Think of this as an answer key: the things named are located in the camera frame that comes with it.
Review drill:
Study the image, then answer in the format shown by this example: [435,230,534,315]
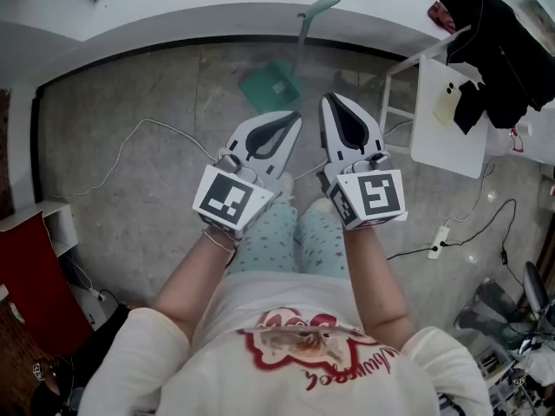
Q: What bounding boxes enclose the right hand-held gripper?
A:
[316,92,410,232]

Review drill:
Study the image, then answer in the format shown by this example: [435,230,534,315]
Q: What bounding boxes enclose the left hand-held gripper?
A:
[192,109,304,239]

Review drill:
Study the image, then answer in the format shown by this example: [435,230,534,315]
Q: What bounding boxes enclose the green long-handled dustpan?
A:
[238,0,343,114]

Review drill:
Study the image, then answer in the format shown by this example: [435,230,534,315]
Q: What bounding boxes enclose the person's left forearm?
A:
[153,228,243,342]

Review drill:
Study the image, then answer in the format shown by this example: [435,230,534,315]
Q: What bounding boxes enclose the person's right forearm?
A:
[343,224,412,347]

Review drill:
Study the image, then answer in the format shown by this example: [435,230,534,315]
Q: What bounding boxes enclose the person's light blue star trousers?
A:
[224,197,349,282]

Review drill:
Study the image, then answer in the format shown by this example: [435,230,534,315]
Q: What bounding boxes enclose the white chair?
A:
[380,23,492,180]

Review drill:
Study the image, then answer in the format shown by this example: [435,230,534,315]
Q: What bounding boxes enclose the cream smartphone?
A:
[432,80,461,127]

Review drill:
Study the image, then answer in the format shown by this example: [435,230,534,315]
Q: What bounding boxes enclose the white power strip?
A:
[426,224,453,261]

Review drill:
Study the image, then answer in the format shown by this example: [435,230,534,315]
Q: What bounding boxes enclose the white window sill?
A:
[0,0,457,87]

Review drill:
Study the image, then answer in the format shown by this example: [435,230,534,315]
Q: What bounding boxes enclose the dark red cloth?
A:
[426,0,457,33]

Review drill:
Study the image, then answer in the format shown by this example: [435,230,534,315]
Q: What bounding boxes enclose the white plastic bottle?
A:
[488,121,535,156]

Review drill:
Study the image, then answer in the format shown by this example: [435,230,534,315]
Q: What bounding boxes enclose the black jacket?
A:
[433,0,555,136]

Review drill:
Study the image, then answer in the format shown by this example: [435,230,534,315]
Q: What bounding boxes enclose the white shelf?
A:
[0,198,80,256]

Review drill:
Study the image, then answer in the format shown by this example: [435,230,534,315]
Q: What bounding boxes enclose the person's white printed shirt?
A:
[77,270,494,416]

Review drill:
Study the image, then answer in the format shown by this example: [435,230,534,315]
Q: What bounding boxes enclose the thin wrist bracelet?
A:
[200,226,238,256]

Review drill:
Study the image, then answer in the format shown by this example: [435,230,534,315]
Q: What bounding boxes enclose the long white floor cable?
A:
[42,117,331,204]

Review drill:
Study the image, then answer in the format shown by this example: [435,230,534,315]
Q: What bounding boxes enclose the white power strip cord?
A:
[445,157,497,230]

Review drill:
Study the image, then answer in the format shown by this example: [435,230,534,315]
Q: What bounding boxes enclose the black floor cable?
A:
[384,197,526,286]

